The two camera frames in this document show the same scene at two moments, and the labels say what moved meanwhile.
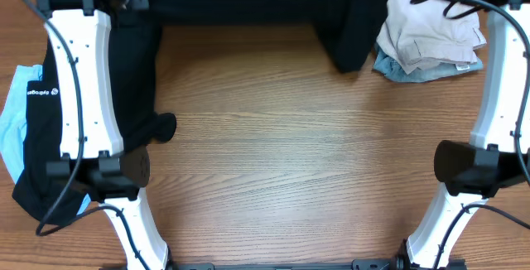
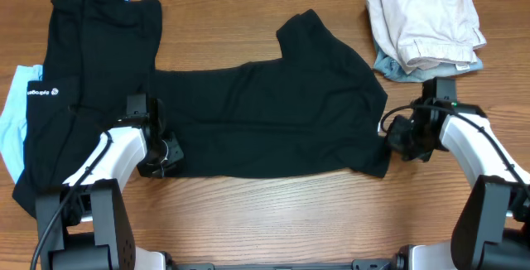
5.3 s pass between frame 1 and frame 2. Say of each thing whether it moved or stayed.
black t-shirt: moved
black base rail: stayed
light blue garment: stayed
